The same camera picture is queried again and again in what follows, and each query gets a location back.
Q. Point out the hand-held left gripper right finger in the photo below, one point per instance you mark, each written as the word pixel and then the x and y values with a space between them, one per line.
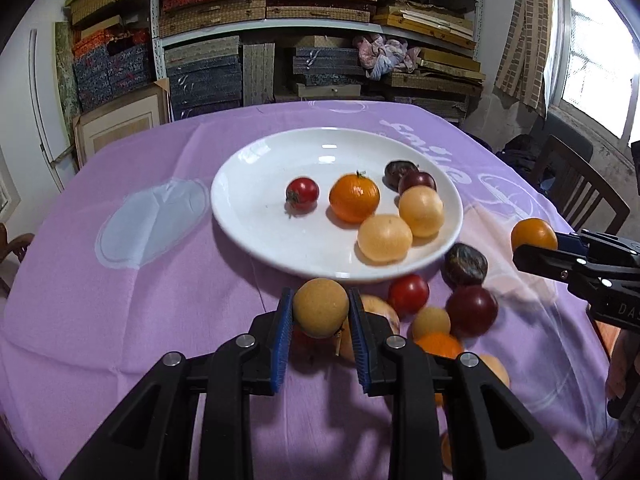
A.
pixel 361 350

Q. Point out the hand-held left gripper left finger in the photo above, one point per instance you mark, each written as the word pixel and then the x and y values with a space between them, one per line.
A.
pixel 281 340

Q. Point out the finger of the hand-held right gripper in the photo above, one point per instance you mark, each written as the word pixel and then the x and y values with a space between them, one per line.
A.
pixel 545 260
pixel 570 243

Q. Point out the tan round fruit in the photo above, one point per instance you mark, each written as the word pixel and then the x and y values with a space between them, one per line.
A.
pixel 320 307
pixel 431 321

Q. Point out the orange mandarin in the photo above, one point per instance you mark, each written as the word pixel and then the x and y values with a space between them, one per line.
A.
pixel 354 197
pixel 440 347

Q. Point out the dark wrinkled passion fruit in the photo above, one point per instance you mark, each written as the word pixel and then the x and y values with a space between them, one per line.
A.
pixel 465 265
pixel 397 171

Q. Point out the dark red plum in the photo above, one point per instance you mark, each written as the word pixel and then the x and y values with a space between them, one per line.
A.
pixel 471 310
pixel 419 181

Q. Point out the white oval plate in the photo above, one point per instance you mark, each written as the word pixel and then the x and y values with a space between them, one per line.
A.
pixel 280 240

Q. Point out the person's right hand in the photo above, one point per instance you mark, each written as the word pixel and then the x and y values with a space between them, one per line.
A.
pixel 622 370

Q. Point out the dark wooden chair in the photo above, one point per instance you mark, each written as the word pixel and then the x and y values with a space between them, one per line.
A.
pixel 575 170

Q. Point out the dark cloth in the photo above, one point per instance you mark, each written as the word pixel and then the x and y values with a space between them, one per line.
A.
pixel 520 155

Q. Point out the bright window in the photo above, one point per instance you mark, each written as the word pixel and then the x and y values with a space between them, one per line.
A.
pixel 590 40

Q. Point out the beige checkered curtain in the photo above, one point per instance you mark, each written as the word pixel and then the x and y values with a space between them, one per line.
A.
pixel 525 35

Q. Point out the pink cloth bundle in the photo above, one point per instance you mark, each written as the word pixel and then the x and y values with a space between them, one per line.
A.
pixel 385 55

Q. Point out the stack of yellow flat boxes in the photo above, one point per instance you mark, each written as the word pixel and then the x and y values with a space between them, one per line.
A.
pixel 430 22

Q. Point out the beige framed picture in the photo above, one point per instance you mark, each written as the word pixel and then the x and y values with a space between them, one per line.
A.
pixel 122 127

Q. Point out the upright woven box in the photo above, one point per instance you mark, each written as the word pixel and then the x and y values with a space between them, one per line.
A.
pixel 258 75

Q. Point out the stack of dark blue boxes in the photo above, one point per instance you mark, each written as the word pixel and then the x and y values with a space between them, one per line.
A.
pixel 205 80

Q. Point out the stack of grey blue boxes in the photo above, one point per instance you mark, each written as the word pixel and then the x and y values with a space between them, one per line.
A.
pixel 325 65

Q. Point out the light wooden chair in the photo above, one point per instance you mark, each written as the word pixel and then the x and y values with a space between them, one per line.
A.
pixel 15 247

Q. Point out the stack of blue floral boxes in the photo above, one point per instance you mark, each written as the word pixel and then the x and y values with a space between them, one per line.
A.
pixel 110 75

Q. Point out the white board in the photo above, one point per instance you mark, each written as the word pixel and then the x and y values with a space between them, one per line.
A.
pixel 47 125

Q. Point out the white metal shelf rack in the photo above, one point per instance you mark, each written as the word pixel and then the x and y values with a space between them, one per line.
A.
pixel 215 27

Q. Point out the long woven straw box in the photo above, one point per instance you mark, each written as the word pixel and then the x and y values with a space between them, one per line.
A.
pixel 210 17

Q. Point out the green marbled board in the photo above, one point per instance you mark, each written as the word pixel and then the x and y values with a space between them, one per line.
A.
pixel 66 75

